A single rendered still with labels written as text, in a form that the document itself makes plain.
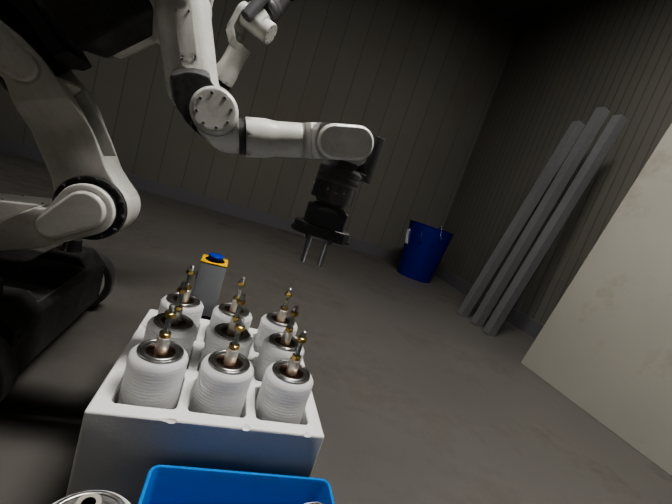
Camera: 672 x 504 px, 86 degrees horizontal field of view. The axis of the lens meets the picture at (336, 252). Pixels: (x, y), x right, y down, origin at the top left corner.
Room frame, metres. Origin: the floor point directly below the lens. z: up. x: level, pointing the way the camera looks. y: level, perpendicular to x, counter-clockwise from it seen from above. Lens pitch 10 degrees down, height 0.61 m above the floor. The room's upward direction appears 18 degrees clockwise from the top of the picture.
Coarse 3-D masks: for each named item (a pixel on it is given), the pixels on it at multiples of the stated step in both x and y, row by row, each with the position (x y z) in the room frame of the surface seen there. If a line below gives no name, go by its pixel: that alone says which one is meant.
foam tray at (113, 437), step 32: (128, 352) 0.64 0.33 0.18; (192, 352) 0.72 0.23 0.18; (256, 352) 0.80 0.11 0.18; (192, 384) 0.61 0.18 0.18; (256, 384) 0.68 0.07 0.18; (96, 416) 0.48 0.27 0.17; (128, 416) 0.49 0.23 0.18; (160, 416) 0.51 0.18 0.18; (192, 416) 0.53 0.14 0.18; (224, 416) 0.56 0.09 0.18; (96, 448) 0.48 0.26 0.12; (128, 448) 0.49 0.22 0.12; (160, 448) 0.51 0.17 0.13; (192, 448) 0.52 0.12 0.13; (224, 448) 0.54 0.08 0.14; (256, 448) 0.55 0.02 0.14; (288, 448) 0.57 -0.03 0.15; (96, 480) 0.48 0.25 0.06; (128, 480) 0.50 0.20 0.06
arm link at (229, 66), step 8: (232, 48) 1.17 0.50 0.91; (224, 56) 1.18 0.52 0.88; (232, 56) 1.17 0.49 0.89; (240, 56) 1.18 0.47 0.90; (216, 64) 1.19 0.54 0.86; (224, 64) 1.17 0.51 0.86; (232, 64) 1.18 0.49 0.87; (240, 64) 1.19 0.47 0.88; (224, 72) 1.17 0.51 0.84; (232, 72) 1.19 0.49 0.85; (224, 80) 1.18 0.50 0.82; (232, 80) 1.20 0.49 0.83; (224, 88) 1.20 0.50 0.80
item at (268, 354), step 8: (264, 344) 0.73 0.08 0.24; (264, 352) 0.72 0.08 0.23; (272, 352) 0.71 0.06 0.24; (280, 352) 0.71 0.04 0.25; (288, 352) 0.71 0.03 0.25; (264, 360) 0.71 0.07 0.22; (272, 360) 0.71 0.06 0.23; (256, 368) 0.73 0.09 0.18; (264, 368) 0.71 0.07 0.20; (256, 376) 0.72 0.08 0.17
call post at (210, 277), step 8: (200, 264) 0.93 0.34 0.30; (208, 264) 0.93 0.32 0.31; (200, 272) 0.93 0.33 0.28; (208, 272) 0.93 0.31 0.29; (216, 272) 0.94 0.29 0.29; (224, 272) 0.95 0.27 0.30; (200, 280) 0.93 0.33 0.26; (208, 280) 0.94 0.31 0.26; (216, 280) 0.94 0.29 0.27; (200, 288) 0.93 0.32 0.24; (208, 288) 0.94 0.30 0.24; (216, 288) 0.94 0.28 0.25; (200, 296) 0.93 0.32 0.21; (208, 296) 0.94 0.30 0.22; (216, 296) 0.95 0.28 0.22; (208, 304) 0.94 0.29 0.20; (216, 304) 0.95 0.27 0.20; (208, 312) 0.94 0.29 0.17
